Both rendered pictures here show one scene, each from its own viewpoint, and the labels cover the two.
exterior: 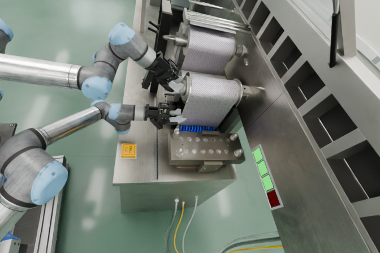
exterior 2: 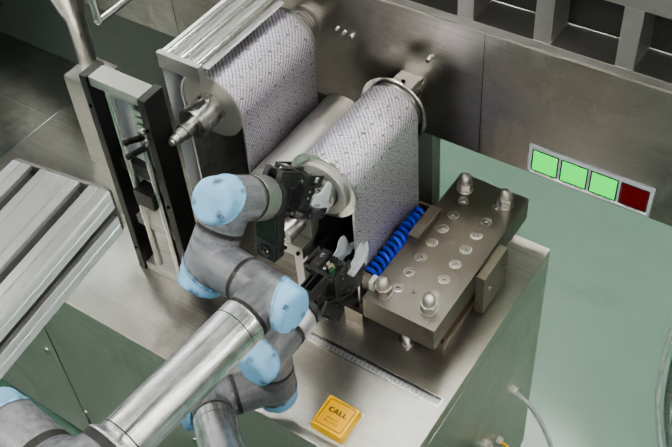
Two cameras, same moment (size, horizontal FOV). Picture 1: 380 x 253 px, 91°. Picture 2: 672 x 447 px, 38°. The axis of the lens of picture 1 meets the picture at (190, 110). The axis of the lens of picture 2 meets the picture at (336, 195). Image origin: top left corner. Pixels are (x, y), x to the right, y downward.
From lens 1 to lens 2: 1.04 m
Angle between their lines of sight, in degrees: 18
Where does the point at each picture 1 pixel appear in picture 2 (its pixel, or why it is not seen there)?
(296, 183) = (637, 138)
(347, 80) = not seen: outside the picture
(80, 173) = not seen: outside the picture
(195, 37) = (236, 83)
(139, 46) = (255, 186)
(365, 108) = not seen: outside the picture
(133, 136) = (302, 393)
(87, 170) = not seen: outside the picture
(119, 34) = (232, 196)
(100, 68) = (258, 274)
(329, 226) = not seen: outside the picture
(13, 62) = (166, 389)
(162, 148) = (376, 351)
